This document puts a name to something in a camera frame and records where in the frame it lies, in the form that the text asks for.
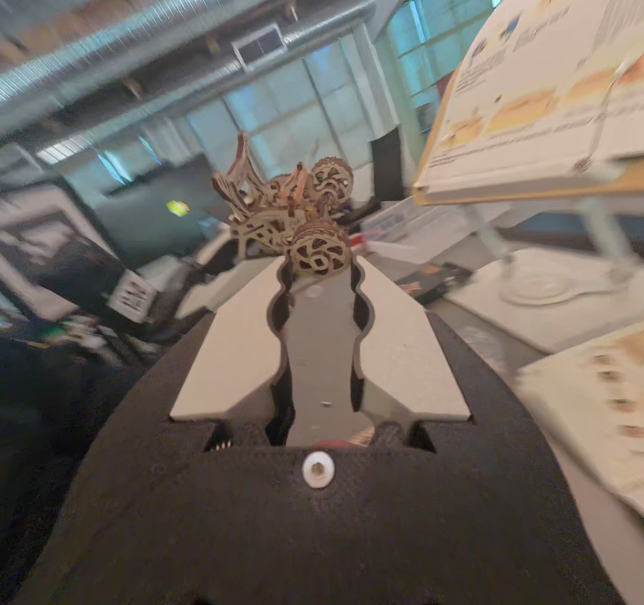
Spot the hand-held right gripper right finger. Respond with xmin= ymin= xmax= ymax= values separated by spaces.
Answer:
xmin=350 ymin=255 xmax=472 ymax=447

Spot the black model kit box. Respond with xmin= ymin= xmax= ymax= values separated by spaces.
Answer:
xmin=400 ymin=263 xmax=474 ymax=309

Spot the person's black clothing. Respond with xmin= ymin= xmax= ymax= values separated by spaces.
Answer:
xmin=0 ymin=336 xmax=167 ymax=601

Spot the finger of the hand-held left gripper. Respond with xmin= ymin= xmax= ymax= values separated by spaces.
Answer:
xmin=196 ymin=235 xmax=242 ymax=267
xmin=175 ymin=258 xmax=276 ymax=317

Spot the wooden buggy model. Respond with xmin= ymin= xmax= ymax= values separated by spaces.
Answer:
xmin=211 ymin=132 xmax=355 ymax=279

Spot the printed instruction sheet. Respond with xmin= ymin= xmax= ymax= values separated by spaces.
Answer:
xmin=418 ymin=0 xmax=644 ymax=198

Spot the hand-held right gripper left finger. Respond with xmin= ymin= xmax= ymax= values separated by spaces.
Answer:
xmin=170 ymin=255 xmax=298 ymax=447

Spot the silver ventilation duct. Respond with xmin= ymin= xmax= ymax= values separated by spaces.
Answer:
xmin=0 ymin=0 xmax=378 ymax=130

